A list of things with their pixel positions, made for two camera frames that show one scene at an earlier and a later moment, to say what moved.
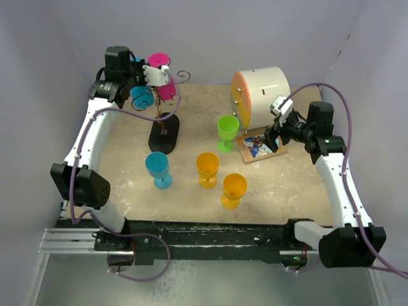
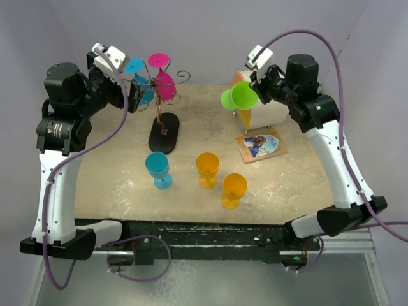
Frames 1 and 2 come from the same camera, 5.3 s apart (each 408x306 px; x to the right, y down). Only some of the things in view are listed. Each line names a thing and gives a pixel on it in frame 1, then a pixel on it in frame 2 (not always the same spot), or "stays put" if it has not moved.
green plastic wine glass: x=227 y=126 → x=240 y=97
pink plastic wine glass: x=169 y=92 stays put
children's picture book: x=254 y=146 stays put
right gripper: x=272 y=133 → x=259 y=84
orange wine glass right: x=234 y=185 stays put
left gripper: x=139 y=66 → x=118 y=101
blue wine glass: x=157 y=164 stays put
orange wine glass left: x=207 y=164 stays put
